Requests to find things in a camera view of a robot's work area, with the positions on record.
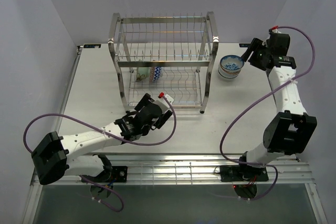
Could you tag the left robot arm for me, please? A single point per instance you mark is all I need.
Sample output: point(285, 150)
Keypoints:
point(74, 155)

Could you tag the stainless steel dish rack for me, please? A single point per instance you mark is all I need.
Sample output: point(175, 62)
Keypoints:
point(185, 46)

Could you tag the orange rimmed spotted bowl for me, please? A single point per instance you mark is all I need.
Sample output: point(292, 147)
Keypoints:
point(229, 70)

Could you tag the white ribbed bowl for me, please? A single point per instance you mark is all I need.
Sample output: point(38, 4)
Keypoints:
point(228, 75)

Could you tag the blue floral pattern bowl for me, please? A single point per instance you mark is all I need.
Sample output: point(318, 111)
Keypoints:
point(231, 63)

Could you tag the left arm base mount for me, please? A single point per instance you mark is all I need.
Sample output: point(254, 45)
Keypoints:
point(116, 174)

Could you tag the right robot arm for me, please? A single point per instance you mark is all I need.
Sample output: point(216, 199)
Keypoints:
point(291, 129)

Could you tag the pale green floral bowl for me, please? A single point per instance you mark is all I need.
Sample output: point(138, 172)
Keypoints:
point(142, 73)

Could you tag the left blue corner sticker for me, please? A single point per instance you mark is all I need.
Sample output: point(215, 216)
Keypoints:
point(92, 46)

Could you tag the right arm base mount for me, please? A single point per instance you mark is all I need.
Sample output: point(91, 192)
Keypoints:
point(241, 173)

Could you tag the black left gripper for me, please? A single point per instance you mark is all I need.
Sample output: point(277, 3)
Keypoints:
point(145, 100)

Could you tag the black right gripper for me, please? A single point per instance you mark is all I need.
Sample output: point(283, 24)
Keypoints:
point(254, 46)

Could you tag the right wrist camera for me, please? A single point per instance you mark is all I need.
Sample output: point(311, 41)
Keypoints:
point(273, 30)

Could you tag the blue zigzag pattern bowl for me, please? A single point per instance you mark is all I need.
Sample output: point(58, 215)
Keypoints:
point(155, 74)

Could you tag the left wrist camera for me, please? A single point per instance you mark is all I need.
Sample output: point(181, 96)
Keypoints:
point(164, 101)

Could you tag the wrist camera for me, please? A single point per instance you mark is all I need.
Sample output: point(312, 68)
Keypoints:
point(164, 101)
point(273, 30)

